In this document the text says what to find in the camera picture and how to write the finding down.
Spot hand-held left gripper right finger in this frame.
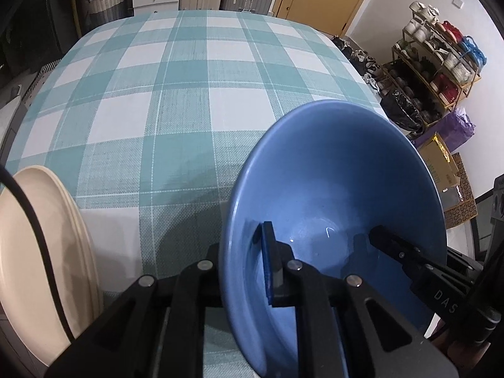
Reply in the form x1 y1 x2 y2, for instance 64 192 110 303
254 221 453 378

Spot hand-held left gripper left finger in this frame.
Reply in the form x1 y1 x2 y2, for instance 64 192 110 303
43 242 225 378

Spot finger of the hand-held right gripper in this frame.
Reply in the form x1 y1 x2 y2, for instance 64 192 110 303
446 246 487 280
368 225 434 284

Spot large blue bowl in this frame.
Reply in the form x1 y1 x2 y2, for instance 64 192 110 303
218 100 449 378

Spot cream plate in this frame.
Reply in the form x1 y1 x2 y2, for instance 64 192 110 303
0 165 97 367
51 173 104 324

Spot gold yellow box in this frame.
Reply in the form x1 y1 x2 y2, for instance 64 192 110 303
419 134 461 201

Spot purple bag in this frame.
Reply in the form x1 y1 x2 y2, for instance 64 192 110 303
413 108 477 152

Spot bin with black bag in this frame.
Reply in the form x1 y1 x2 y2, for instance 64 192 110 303
380 89 424 132

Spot wooden shoe rack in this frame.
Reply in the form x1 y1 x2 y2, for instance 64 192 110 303
380 2 487 127

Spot scattered shoes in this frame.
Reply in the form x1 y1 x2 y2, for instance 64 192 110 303
331 35 394 95

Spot assorted sneakers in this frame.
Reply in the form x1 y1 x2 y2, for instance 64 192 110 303
394 2 489 103

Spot teal checkered tablecloth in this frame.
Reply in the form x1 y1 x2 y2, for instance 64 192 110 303
4 8 388 378

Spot grey side cabinet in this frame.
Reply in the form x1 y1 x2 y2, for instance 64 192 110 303
0 83 28 158

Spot wooden door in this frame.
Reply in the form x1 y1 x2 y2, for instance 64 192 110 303
272 0 381 38

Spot patterned rug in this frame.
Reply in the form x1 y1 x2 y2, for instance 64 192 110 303
24 59 61 99

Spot grey white woven basket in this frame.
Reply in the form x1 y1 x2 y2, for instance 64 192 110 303
87 0 132 24

